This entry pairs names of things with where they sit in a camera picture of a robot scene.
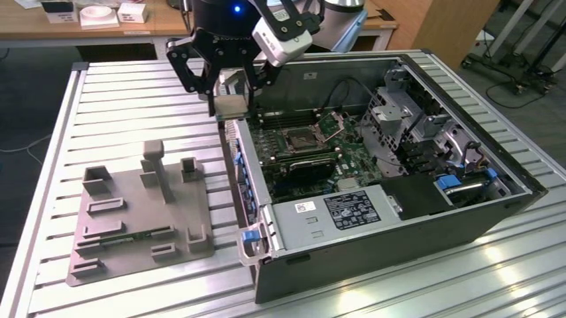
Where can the blue case latch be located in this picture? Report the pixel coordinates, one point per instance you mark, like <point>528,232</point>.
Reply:
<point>249,238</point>

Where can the green RAM stick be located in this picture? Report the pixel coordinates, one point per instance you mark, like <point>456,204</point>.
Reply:
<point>128,239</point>

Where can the white box with black top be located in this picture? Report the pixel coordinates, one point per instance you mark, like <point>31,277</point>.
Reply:
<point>57,15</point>

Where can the grey parts rack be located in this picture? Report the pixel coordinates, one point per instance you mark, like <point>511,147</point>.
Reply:
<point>145,215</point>

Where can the silver metal drive cage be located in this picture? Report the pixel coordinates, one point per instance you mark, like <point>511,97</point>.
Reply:
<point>388,116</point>

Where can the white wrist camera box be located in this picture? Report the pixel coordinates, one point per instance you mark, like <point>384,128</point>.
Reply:
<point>283,43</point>

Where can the CPU socket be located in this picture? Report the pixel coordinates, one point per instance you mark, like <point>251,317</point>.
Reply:
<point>303,139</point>

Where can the black graphics card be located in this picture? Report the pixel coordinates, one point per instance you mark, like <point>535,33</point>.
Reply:
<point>304,172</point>

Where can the white round holder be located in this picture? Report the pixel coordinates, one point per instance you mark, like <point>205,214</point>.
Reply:
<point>99,18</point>

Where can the silver CPU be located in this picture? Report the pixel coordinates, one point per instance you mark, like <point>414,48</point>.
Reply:
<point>229,106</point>

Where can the small blue clip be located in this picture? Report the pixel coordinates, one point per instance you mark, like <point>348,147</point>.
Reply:
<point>490,174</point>

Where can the wooden cabinet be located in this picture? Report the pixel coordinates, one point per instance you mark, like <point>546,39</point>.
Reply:
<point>442,26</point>

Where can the wheeled equipment stand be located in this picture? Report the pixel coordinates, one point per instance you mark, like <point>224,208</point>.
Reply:
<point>536,74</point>

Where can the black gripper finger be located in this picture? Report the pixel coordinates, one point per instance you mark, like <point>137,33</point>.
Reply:
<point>251,99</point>
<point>183,73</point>

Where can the open black PC case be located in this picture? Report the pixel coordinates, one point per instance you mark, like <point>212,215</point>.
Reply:
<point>398,265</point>

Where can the blue disk carrier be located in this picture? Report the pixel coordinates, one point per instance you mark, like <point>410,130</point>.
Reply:
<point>448,183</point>

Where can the brown cardboard sheet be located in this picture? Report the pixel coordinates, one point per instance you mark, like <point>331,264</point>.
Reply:
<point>374,8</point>

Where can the grey power supply unit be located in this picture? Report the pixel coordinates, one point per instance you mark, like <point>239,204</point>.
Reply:
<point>310,228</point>

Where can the green motherboard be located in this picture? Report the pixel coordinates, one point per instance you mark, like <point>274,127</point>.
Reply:
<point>354,159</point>

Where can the small silver heat sink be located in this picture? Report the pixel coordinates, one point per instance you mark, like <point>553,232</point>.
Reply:
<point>348,184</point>

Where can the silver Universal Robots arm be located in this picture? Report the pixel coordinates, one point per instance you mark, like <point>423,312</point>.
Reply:
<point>351,33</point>

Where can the black plastic shroud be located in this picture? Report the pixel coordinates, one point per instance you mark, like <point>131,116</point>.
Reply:
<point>415,198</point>

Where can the black RAM slot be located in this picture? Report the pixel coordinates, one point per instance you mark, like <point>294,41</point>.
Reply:
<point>300,155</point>
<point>288,120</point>
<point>287,117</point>
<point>303,159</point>
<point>288,124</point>

